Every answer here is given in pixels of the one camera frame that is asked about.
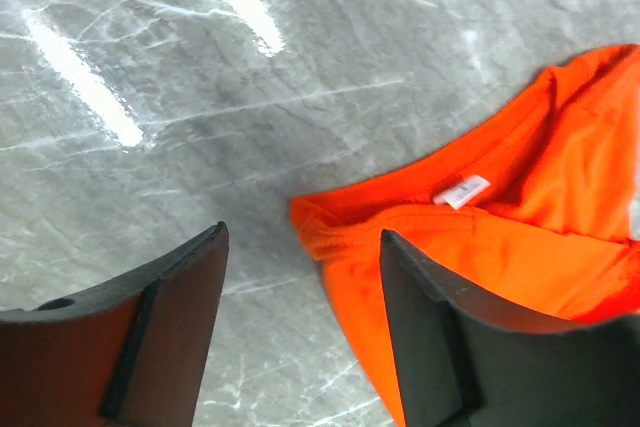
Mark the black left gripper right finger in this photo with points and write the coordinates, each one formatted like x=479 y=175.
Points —
x=467 y=357

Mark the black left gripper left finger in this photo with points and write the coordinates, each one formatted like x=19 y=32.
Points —
x=130 y=351

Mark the orange t shirt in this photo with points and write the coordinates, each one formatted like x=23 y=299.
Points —
x=532 y=205

